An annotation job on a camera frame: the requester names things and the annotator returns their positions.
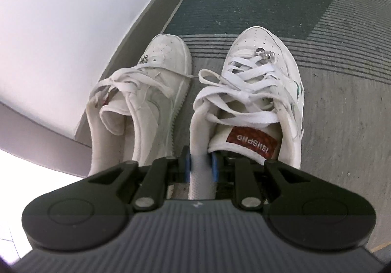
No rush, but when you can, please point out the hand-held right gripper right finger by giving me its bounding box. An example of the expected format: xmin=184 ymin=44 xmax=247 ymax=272
xmin=211 ymin=152 xmax=309 ymax=211

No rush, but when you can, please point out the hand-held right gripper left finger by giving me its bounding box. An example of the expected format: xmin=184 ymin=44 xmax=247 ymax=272
xmin=81 ymin=146 xmax=191 ymax=212

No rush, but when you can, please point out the grey striped floor mat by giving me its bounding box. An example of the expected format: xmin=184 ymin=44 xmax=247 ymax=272
xmin=76 ymin=0 xmax=391 ymax=255

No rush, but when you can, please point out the white lace-up sneaker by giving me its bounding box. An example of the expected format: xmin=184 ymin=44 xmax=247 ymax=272
xmin=85 ymin=34 xmax=194 ymax=179
xmin=188 ymin=26 xmax=304 ymax=200

